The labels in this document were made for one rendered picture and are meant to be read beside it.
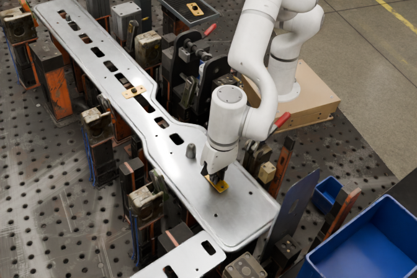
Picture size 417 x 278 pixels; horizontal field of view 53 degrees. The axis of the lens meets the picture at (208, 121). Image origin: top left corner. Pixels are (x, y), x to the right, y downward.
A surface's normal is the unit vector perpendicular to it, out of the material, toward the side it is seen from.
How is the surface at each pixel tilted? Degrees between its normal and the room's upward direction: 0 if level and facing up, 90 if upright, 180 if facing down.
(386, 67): 0
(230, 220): 0
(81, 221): 0
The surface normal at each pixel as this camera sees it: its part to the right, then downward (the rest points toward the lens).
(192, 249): 0.08, -0.69
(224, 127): -0.23, 0.69
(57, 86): 0.61, 0.61
